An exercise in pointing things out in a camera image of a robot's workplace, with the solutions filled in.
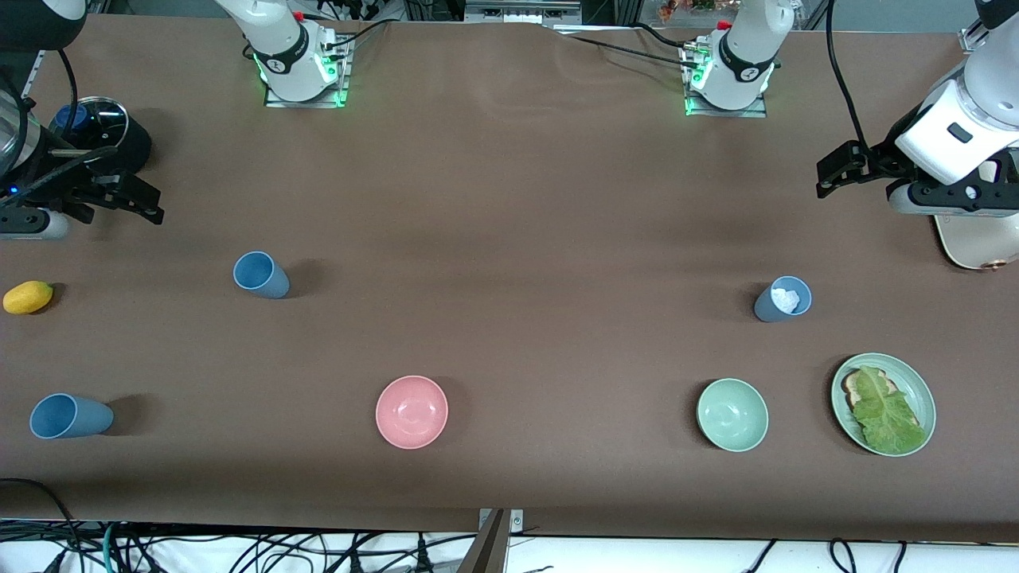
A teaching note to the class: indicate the toast bread slice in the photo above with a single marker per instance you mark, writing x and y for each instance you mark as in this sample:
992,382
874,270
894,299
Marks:
850,386

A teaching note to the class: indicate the silver metal bracket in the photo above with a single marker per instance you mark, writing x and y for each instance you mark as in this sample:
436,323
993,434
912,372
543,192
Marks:
517,521

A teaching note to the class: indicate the colourful toy food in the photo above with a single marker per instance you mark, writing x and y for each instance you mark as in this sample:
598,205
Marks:
689,6

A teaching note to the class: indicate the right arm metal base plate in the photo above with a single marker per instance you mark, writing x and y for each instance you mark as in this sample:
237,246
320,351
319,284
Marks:
306,102

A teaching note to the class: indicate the dark metal bar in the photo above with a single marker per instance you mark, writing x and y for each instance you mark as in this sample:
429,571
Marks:
487,549

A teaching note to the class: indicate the yellow toy lemon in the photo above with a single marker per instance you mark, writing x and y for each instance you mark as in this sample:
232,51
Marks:
28,298

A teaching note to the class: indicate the green plate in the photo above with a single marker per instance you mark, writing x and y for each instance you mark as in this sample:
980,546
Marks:
915,390

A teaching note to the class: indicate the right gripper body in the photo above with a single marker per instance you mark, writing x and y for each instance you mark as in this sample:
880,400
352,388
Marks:
49,177

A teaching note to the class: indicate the blue cup with paper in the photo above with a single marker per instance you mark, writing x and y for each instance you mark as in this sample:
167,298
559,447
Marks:
766,306

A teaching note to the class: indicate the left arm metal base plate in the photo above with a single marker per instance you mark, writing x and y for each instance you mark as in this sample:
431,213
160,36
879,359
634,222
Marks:
724,113

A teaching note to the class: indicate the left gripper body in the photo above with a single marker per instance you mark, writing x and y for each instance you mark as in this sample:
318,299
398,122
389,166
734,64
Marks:
897,156

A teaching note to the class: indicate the pink bowl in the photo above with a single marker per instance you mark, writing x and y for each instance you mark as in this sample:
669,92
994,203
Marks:
411,412

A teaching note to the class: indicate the glass lid blue knob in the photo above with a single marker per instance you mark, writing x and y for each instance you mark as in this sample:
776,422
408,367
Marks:
99,123

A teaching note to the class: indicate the brown table cover sheet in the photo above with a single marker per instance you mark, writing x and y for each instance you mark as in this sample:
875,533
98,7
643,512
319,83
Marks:
509,477

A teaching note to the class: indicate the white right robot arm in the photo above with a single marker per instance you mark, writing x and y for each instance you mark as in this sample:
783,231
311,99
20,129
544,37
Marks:
286,56

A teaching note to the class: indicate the white crumpled paper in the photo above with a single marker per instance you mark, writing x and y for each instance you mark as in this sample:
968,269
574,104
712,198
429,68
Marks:
786,299

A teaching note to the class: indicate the cream white pot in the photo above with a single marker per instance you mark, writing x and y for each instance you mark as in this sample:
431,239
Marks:
975,243

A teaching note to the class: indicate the aluminium frame profile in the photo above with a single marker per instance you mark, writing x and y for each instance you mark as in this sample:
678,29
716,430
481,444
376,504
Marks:
33,76

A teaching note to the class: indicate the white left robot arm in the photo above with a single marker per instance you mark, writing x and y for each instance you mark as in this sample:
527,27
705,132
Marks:
744,56

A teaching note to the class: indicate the green lettuce leaf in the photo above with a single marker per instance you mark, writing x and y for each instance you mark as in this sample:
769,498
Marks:
888,418

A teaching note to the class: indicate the silver network switch box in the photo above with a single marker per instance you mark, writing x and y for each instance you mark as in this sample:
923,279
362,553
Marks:
521,11

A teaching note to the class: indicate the green bowl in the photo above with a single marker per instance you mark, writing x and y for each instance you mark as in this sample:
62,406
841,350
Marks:
732,415

